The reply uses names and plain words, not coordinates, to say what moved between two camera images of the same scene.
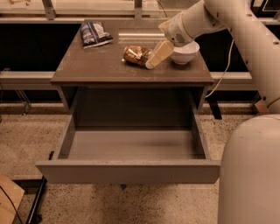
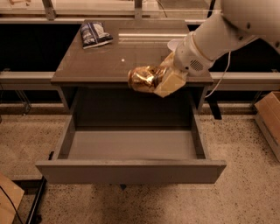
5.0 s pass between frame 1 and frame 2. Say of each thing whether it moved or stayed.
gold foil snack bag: moved
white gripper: moved
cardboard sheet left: stayed
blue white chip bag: stayed
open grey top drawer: stayed
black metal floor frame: stayed
